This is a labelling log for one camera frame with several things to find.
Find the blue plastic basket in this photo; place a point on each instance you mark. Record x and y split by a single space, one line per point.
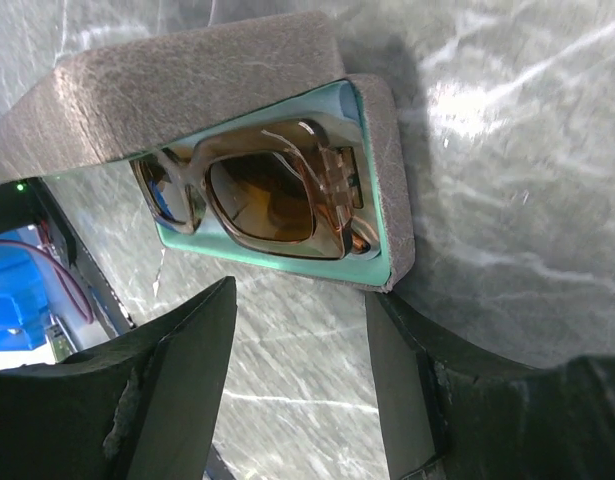
24 307

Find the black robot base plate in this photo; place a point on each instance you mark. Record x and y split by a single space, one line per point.
84 311

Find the light blue cleaning cloth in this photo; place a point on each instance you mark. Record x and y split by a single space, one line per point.
345 95

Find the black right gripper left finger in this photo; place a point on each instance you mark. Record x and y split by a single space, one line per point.
143 405

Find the grey-brown glasses case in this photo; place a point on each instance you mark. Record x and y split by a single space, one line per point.
117 102

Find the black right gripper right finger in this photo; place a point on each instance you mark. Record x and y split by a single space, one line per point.
449 409

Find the brown tortoise sunglasses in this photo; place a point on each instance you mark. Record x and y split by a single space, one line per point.
289 187

